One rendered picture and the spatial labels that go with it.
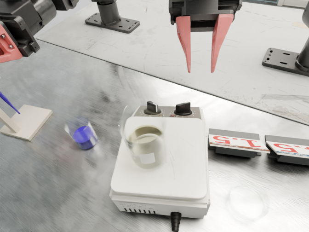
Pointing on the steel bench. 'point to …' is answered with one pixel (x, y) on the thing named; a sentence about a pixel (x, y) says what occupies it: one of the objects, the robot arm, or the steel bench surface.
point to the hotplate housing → (166, 208)
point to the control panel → (168, 110)
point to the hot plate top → (168, 165)
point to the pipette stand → (25, 122)
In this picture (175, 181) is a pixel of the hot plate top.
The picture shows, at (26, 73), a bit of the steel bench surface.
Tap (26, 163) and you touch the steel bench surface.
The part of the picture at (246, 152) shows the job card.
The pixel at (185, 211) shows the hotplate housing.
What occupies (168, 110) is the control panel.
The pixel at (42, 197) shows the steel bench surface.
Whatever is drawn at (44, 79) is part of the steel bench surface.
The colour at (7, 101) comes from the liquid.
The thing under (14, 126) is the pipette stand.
